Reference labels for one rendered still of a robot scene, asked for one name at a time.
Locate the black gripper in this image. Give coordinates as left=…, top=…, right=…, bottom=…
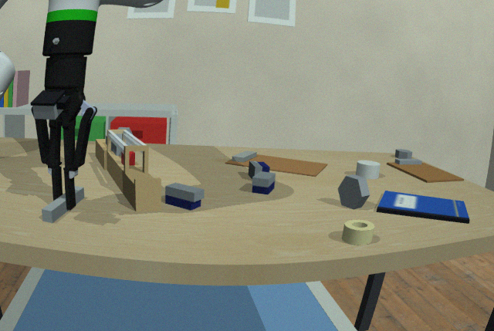
left=35, top=56, right=97, bottom=210

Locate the pale grey cylinder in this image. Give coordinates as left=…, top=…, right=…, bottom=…
left=356, top=160, right=381, bottom=179

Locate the blue notebook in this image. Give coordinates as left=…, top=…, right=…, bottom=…
left=377, top=191, right=469, bottom=224

